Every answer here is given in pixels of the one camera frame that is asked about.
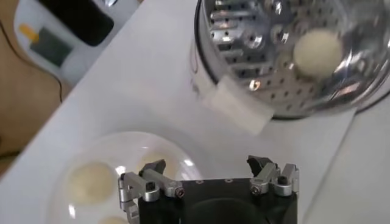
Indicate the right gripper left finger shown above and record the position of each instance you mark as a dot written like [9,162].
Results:
[158,179]

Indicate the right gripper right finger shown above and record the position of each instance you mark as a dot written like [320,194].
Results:
[265,176]

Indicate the white steamed baozi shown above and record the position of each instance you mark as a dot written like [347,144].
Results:
[171,167]
[112,220]
[90,182]
[318,53]

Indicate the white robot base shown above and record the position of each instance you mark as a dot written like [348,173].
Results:
[71,68]

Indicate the stainless steel steamer basket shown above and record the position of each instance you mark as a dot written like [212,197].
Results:
[243,54]

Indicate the white round plate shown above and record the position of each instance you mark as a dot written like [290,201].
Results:
[128,146]

